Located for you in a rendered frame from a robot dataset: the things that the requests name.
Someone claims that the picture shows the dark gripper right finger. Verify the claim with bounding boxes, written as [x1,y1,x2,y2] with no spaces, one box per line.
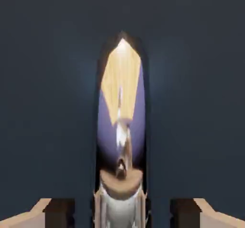
[169,198,245,228]

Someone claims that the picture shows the dark blue cabinet door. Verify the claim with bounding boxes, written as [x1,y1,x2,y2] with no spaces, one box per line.
[0,0,245,228]

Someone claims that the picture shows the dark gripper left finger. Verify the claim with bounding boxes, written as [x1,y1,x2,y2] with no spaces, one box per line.
[0,198,76,228]

